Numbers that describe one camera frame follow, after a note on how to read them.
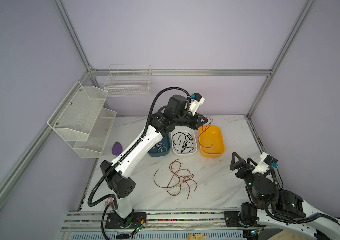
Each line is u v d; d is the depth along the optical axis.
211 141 1.04
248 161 0.65
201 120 0.60
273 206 0.45
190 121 0.59
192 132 1.03
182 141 1.04
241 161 0.56
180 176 0.88
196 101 0.59
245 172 0.55
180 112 0.54
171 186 0.83
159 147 0.96
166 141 1.01
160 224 0.73
